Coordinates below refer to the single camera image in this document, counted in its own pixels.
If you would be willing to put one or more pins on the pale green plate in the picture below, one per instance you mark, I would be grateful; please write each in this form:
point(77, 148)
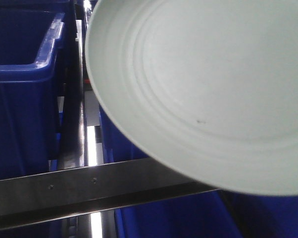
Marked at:
point(201, 94)

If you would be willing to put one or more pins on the blue plastic bin right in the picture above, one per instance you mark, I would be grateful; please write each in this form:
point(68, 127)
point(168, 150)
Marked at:
point(124, 143)

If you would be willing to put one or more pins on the blue plastic bin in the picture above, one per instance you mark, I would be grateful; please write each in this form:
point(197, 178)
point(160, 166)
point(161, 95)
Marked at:
point(124, 143)
point(36, 48)

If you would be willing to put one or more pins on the blue plastic bin left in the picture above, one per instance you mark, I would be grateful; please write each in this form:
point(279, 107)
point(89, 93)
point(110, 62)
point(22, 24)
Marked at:
point(36, 48)

